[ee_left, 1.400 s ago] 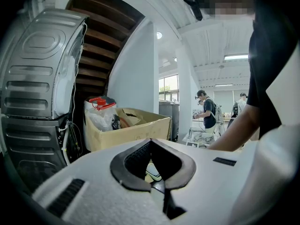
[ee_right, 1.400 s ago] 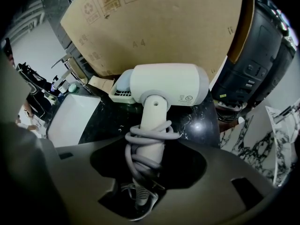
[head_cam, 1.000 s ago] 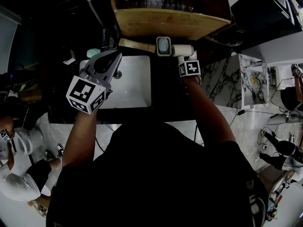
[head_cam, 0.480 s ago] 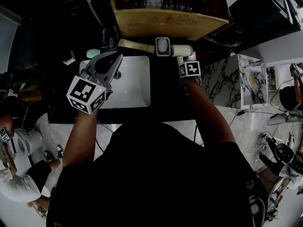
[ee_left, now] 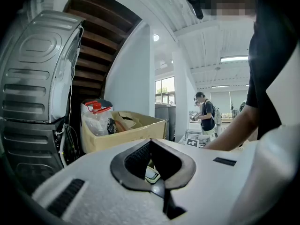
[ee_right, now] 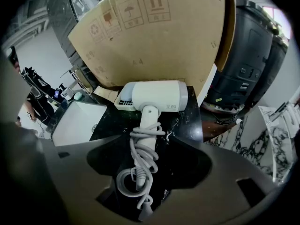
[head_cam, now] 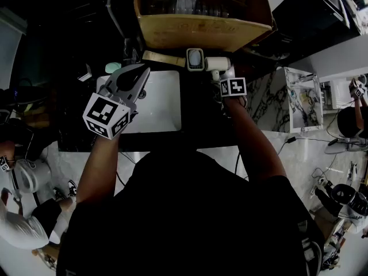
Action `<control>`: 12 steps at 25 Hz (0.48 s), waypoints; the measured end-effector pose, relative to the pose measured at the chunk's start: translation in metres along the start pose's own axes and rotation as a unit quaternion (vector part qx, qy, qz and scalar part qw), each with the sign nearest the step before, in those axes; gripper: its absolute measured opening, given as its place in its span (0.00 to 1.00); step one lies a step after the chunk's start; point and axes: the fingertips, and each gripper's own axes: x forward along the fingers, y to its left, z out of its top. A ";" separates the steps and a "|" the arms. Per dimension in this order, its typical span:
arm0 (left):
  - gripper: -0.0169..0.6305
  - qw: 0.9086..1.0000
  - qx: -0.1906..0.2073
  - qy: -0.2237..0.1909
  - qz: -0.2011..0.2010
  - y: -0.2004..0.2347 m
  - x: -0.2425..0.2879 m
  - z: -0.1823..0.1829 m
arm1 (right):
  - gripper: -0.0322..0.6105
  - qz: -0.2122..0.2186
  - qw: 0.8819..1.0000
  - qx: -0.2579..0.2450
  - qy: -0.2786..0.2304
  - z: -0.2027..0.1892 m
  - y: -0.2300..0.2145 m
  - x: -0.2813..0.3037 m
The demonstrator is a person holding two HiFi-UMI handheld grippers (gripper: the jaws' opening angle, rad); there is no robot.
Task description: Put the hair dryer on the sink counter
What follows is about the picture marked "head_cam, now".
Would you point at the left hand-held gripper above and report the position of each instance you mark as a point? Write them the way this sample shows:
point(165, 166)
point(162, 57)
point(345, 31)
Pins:
point(105, 114)

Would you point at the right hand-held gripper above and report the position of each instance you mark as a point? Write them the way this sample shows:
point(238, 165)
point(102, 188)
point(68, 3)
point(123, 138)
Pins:
point(234, 87)

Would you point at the white hair dryer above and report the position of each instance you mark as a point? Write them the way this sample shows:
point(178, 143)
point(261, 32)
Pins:
point(217, 63)

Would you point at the white rectangular sink basin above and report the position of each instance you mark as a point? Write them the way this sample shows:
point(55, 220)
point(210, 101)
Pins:
point(161, 105)

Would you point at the person's left forearm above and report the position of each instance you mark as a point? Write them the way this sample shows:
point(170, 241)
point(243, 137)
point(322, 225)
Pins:
point(97, 168)

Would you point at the person's right forearm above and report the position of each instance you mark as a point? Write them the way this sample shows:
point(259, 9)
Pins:
point(258, 142)

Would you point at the metal basin drain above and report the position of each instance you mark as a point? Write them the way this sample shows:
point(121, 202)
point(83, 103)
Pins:
point(142, 93)

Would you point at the mint green round case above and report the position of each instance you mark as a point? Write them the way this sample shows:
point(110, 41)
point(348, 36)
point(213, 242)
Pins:
point(112, 67)

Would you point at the flat cardboard strip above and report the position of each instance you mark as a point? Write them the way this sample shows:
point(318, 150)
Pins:
point(164, 57)

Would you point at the small white box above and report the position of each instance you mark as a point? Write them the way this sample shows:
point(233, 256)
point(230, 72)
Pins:
point(85, 73)

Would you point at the white soap bar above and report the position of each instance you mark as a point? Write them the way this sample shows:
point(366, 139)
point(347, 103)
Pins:
point(195, 56)

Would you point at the beige soap dish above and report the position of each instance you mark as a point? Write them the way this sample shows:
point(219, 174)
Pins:
point(188, 65)

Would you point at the large cardboard box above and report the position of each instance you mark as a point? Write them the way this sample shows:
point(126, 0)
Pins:
point(201, 30)

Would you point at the white marble vanity unit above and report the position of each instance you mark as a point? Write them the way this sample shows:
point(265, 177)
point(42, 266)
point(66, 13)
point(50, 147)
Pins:
point(302, 108)

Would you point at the row of clear plastic cups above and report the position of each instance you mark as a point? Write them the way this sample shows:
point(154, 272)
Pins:
point(195, 6)

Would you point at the black cabinet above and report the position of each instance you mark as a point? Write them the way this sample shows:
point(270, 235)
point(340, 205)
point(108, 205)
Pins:
point(304, 13)

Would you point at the white vented appliance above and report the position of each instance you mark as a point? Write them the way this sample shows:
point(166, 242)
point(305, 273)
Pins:
point(339, 95)

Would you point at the person's black shirt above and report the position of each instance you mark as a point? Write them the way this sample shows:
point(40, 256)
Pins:
point(187, 217)

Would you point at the white cylindrical appliance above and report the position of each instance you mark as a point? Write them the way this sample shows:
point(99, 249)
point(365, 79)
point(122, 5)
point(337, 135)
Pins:
point(33, 175)

